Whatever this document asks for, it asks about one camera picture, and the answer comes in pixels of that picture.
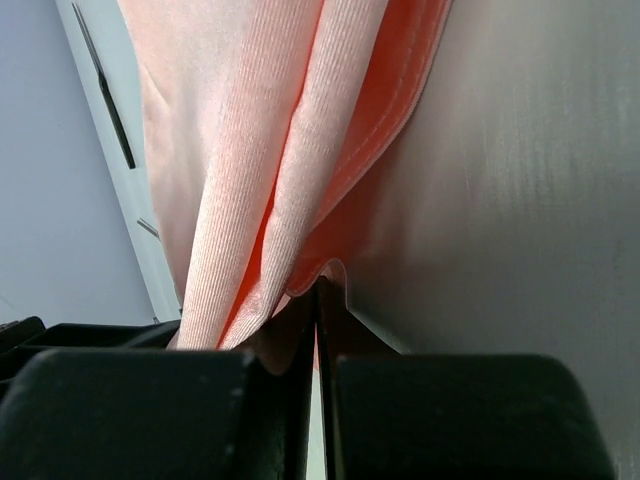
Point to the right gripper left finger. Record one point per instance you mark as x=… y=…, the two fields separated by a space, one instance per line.
x=157 y=413

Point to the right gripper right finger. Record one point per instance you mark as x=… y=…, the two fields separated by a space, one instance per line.
x=446 y=416

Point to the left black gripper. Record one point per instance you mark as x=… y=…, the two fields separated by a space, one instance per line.
x=18 y=349

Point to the pink satin napkin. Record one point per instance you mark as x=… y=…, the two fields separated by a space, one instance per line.
x=263 y=124

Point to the black knife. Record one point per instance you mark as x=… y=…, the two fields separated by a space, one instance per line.
x=105 y=90

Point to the silver fork black handle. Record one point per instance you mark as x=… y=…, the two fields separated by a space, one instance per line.
x=148 y=227

